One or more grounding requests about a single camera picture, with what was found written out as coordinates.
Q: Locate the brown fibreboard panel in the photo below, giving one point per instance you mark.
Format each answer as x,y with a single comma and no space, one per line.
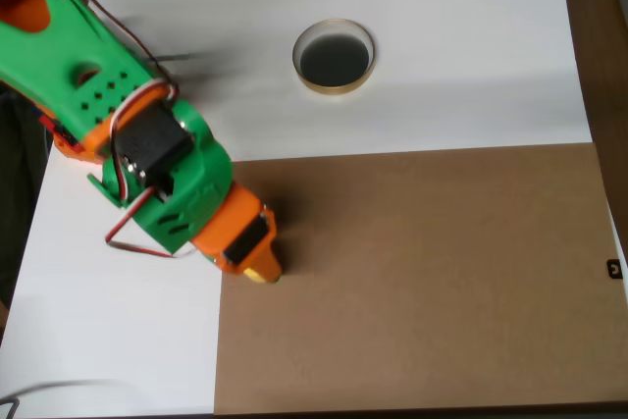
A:
417,267

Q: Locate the orange robot arm base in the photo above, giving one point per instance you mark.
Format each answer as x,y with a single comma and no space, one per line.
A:
71,149

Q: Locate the small yellow plastic piece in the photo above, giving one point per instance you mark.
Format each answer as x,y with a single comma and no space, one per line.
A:
252,276

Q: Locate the white board sheet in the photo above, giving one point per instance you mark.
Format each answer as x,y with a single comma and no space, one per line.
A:
392,110

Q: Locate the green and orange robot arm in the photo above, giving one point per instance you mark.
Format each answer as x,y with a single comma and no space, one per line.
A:
64,46

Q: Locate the small black tag white mark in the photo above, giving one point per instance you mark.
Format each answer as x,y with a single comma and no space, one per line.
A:
614,269

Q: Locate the round dish with dark bottom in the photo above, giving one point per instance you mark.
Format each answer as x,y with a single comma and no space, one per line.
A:
333,61

